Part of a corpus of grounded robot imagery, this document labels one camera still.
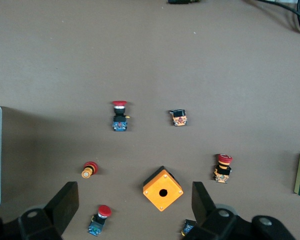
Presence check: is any red emergency stop orange base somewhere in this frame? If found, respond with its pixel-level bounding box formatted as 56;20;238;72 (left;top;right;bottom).
212;153;233;184

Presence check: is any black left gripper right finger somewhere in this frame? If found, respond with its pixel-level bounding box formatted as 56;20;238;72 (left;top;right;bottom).
181;181;252;240

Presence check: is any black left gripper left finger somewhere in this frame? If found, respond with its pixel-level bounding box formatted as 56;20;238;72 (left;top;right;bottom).
17;181;80;240

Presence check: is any red mushroom button blue base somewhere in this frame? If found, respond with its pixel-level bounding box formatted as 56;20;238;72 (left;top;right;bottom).
181;219;198;236
111;100;131;133
87;204;113;237

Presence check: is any orange button enclosure box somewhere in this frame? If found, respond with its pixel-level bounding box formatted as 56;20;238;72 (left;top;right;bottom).
142;165;185;213

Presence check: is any red yellow button head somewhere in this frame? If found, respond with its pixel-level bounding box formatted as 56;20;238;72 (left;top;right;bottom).
81;161;99;179

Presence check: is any orange black contact block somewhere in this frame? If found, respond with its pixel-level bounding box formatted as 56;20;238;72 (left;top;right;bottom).
168;108;188;127

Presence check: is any brown table cover sheet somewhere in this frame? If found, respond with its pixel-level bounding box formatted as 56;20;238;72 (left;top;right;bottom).
0;0;300;240

